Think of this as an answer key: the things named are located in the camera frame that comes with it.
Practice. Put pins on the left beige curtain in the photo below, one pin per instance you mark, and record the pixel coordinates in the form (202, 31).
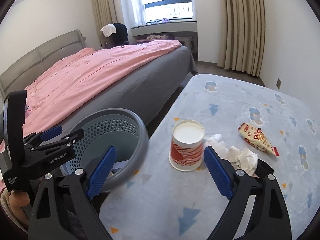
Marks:
(104, 13)

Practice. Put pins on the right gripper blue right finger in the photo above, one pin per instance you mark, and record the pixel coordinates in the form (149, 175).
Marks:
(221, 171)

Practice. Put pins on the grey perforated trash basket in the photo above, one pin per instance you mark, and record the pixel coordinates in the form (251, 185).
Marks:
(121, 128)

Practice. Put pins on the white paper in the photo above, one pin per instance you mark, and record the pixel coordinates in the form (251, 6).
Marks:
(245, 160)

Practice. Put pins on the wall outlet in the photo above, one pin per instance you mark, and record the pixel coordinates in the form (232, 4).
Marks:
(278, 84)

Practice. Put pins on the pink bed blanket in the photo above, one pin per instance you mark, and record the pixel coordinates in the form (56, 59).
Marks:
(76, 79)

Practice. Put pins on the light blue patterned tablecloth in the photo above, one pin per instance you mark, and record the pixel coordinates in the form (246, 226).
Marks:
(160, 202)

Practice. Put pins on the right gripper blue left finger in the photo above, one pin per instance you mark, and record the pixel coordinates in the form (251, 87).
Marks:
(98, 170)

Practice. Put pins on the white sheer curtain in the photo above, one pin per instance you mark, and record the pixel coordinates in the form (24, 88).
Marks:
(137, 13)

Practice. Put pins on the person's left hand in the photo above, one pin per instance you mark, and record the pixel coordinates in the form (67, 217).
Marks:
(17, 201)

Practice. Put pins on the chair with clothes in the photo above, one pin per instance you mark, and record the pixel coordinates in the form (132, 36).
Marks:
(112, 35)

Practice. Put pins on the red white paper cup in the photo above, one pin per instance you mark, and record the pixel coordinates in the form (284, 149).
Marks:
(187, 145)

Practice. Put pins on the beige curtain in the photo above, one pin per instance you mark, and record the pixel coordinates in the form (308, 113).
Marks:
(243, 36)
(104, 13)

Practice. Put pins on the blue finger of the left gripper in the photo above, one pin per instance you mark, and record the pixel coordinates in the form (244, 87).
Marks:
(51, 133)

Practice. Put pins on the purple toothpaste box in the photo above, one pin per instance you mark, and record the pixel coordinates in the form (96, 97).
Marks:
(118, 166)

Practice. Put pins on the grey window sill bench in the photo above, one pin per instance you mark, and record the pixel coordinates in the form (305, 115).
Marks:
(173, 29)

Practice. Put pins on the right beige curtain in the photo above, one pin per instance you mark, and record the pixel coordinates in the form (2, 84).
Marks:
(243, 36)

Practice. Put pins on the red cartoon snack wrapper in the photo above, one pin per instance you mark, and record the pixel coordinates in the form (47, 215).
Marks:
(257, 139)

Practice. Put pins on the small black block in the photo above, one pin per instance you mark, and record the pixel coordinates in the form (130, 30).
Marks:
(263, 169)

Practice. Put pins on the grey bed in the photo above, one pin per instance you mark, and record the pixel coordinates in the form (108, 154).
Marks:
(148, 91)

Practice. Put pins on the grey headboard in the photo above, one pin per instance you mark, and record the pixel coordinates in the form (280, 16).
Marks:
(33, 64)

